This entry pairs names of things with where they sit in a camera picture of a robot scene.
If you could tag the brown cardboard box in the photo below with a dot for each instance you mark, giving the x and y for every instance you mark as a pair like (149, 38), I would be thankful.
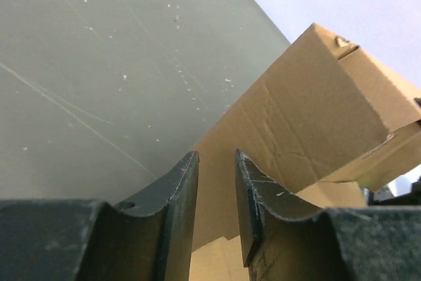
(325, 120)

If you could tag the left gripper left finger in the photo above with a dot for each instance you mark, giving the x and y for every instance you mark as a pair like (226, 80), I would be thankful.
(147, 236)

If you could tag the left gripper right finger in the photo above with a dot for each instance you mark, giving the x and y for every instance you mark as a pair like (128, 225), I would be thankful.
(283, 237)

